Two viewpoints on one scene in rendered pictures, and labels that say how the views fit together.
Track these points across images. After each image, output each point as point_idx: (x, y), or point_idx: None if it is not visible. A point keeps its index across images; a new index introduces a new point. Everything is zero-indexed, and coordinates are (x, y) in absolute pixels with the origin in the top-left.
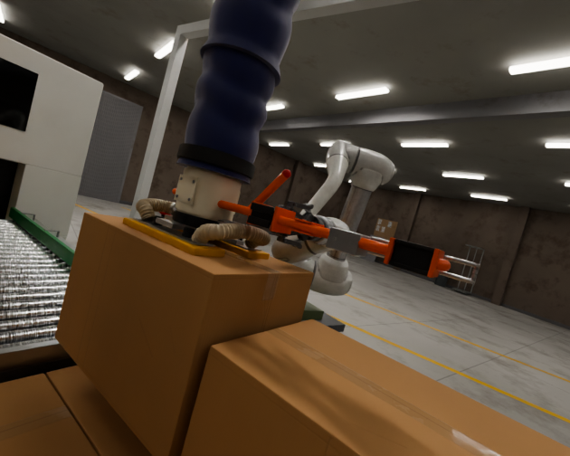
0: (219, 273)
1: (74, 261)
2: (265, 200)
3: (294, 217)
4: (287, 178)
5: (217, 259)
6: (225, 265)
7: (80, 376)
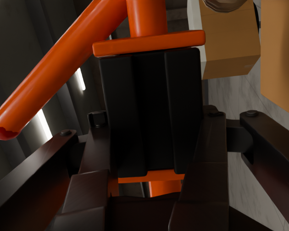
0: (263, 94)
1: None
2: (92, 51)
3: (137, 180)
4: (19, 130)
5: None
6: (285, 57)
7: None
